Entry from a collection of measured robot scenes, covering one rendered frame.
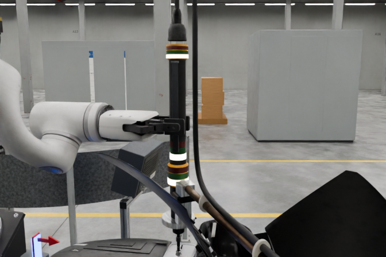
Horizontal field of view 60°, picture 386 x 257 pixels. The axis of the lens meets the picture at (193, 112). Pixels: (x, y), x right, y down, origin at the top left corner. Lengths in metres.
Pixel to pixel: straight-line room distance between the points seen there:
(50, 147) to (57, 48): 6.57
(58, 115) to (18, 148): 0.11
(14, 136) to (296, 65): 6.49
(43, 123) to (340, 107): 6.83
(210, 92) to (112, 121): 8.16
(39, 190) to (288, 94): 5.29
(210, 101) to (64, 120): 8.16
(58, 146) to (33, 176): 2.00
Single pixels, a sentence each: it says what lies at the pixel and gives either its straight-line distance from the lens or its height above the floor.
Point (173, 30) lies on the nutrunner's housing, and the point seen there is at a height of 1.65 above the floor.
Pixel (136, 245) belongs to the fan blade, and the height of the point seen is 1.19.
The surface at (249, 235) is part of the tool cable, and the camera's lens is 0.47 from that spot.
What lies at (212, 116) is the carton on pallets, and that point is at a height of 0.22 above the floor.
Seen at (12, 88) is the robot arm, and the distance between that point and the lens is 0.69.
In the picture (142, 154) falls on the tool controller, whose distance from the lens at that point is 1.37.
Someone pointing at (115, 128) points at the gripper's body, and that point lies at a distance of 0.67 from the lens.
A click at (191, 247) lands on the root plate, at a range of 0.80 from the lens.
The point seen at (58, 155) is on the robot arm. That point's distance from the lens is 0.70.
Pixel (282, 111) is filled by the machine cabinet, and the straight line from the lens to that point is 6.94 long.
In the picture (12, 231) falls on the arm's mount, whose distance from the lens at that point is 1.24.
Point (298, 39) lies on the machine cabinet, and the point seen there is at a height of 2.07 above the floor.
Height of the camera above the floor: 1.59
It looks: 8 degrees down
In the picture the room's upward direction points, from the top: straight up
